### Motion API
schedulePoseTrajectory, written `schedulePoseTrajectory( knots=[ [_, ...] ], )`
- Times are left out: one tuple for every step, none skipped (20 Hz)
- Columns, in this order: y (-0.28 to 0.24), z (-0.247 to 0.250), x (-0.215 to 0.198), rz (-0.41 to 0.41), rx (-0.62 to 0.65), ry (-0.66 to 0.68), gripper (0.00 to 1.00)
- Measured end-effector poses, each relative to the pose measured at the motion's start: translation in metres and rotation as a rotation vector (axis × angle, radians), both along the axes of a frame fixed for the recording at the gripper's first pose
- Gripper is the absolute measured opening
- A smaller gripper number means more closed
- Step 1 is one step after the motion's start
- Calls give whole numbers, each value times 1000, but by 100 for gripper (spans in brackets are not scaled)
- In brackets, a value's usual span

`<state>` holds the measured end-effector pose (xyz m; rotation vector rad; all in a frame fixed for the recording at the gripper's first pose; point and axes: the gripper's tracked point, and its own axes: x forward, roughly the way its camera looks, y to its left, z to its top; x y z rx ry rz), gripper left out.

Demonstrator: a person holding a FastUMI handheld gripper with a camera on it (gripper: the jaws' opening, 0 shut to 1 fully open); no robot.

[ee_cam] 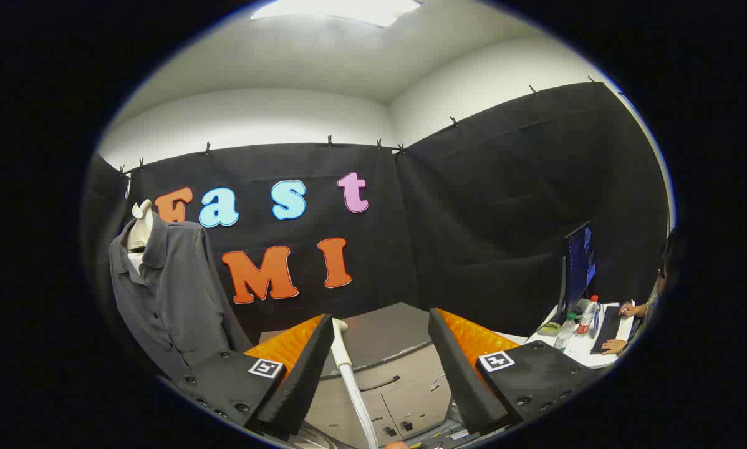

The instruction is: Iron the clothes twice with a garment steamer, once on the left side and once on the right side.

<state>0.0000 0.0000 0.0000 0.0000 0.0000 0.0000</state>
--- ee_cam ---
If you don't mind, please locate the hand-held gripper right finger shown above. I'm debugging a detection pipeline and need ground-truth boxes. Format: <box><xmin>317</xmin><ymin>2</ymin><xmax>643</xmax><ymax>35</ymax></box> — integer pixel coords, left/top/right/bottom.
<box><xmin>427</xmin><ymin>307</ymin><xmax>600</xmax><ymax>437</ymax></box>

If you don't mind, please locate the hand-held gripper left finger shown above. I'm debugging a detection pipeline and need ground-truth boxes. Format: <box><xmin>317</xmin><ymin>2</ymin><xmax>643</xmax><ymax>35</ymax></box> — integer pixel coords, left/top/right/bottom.
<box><xmin>173</xmin><ymin>313</ymin><xmax>337</xmax><ymax>442</ymax></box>

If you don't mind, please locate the white garment steamer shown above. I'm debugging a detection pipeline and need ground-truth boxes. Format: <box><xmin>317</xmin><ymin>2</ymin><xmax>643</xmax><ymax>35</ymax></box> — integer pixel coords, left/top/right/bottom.
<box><xmin>330</xmin><ymin>318</ymin><xmax>380</xmax><ymax>449</ymax></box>

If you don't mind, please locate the grey button shirt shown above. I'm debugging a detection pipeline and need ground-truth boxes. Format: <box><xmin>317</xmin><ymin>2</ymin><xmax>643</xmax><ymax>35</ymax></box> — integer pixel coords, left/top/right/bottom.
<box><xmin>110</xmin><ymin>212</ymin><xmax>253</xmax><ymax>381</ymax></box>

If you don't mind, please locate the grey cabinet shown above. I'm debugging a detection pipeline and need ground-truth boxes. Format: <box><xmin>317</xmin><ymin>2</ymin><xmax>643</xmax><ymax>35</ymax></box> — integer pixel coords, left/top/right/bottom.
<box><xmin>258</xmin><ymin>302</ymin><xmax>468</xmax><ymax>449</ymax></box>

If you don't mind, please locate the green cap clear bottle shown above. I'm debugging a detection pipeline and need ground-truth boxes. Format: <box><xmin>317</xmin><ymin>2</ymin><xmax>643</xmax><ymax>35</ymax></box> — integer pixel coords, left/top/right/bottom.
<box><xmin>554</xmin><ymin>313</ymin><xmax>577</xmax><ymax>351</ymax></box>

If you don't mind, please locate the white desk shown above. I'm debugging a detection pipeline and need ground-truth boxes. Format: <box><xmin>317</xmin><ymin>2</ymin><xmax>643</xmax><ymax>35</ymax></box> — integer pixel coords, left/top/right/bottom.
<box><xmin>526</xmin><ymin>302</ymin><xmax>645</xmax><ymax>369</ymax></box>

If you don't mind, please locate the red cap clear bottle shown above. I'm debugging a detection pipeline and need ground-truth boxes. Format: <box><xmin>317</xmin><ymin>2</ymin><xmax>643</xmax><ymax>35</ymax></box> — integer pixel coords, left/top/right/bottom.
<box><xmin>577</xmin><ymin>295</ymin><xmax>600</xmax><ymax>337</ymax></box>

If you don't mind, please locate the black keyboard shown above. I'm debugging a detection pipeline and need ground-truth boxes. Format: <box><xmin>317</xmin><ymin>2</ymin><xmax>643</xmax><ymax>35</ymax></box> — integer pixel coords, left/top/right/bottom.
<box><xmin>590</xmin><ymin>304</ymin><xmax>624</xmax><ymax>355</ymax></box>

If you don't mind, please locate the black computer monitor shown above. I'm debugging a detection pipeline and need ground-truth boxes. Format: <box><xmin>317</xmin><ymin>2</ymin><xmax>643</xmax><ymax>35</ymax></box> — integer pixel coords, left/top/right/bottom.
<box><xmin>557</xmin><ymin>220</ymin><xmax>599</xmax><ymax>322</ymax></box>

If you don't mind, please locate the black backdrop cloth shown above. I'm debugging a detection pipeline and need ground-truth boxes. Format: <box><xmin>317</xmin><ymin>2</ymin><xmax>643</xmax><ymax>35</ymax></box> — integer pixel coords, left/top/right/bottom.
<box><xmin>82</xmin><ymin>80</ymin><xmax>672</xmax><ymax>350</ymax></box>

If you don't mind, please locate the white mannequin torso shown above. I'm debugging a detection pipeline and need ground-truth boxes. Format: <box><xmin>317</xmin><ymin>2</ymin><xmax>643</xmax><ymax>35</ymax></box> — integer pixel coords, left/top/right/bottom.
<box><xmin>126</xmin><ymin>200</ymin><xmax>156</xmax><ymax>275</ymax></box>

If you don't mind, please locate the ceiling light panel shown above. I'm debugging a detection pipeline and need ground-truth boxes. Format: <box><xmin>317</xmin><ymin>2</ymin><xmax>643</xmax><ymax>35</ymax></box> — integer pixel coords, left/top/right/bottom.
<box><xmin>251</xmin><ymin>0</ymin><xmax>423</xmax><ymax>29</ymax></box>

